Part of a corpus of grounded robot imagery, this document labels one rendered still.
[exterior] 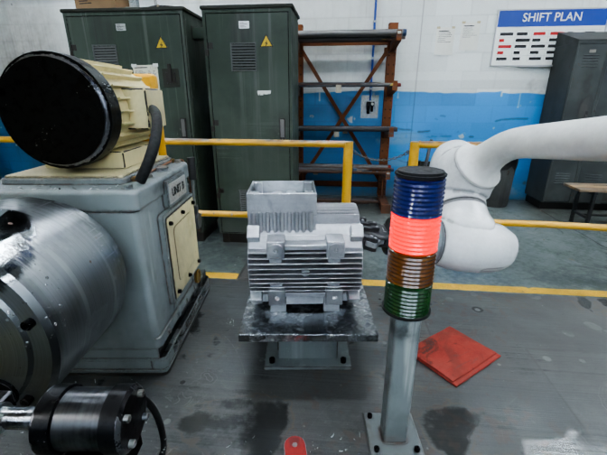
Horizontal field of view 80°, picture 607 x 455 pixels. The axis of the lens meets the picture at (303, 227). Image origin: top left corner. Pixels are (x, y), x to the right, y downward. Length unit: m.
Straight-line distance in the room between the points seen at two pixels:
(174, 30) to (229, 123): 0.80
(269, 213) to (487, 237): 0.40
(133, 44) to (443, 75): 3.49
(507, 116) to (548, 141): 4.75
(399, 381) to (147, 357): 0.46
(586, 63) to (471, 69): 1.14
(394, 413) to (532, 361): 0.38
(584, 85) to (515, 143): 4.53
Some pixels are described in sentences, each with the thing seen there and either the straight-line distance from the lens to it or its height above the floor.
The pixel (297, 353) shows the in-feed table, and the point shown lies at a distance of 0.77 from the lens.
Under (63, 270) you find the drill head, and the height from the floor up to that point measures 1.10.
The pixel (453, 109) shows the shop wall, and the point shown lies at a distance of 5.19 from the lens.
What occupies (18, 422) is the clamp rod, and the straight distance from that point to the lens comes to 0.46.
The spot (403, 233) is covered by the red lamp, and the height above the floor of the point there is 1.15.
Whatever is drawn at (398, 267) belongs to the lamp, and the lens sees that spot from 0.47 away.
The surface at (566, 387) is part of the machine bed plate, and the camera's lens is 0.87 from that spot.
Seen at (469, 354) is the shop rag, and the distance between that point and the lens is 0.85.
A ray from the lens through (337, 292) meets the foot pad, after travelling 0.64.
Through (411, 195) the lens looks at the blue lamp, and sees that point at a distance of 0.43.
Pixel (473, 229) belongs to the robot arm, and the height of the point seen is 1.07.
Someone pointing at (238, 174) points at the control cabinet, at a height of 0.66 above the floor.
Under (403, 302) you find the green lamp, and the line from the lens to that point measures 0.49.
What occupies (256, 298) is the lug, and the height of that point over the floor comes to 0.96.
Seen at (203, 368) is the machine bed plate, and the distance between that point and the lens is 0.79.
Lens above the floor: 1.30
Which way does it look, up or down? 20 degrees down
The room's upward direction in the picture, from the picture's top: straight up
